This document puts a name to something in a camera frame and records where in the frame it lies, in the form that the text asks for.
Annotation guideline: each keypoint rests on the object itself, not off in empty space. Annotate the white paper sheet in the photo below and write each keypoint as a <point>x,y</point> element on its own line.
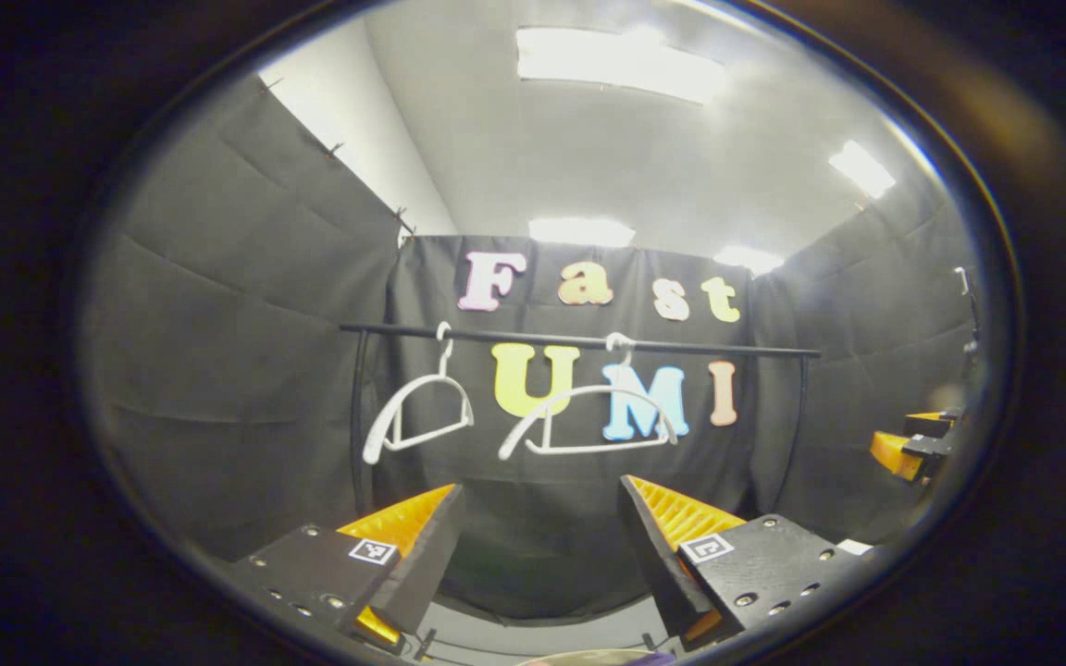
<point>855,548</point>

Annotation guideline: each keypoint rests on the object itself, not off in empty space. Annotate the white plastic hanger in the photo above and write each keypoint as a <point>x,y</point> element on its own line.
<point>588,389</point>
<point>446,363</point>

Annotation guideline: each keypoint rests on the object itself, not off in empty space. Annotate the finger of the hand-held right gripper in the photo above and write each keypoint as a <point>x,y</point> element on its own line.
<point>894,455</point>
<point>929,424</point>

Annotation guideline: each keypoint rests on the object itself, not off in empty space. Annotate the black clothes rack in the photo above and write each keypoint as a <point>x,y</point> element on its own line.
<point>514,338</point>

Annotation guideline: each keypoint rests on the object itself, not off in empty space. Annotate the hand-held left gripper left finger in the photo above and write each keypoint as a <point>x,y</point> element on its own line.
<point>427,569</point>

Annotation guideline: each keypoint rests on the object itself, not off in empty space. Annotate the black backdrop cloth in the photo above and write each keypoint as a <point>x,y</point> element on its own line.
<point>246,370</point>

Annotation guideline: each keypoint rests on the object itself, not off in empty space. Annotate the large ceiling light panel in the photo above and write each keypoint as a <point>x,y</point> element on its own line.
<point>621,60</point>

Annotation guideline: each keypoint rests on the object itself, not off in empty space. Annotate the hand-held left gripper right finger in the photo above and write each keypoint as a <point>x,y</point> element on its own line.
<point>658,564</point>

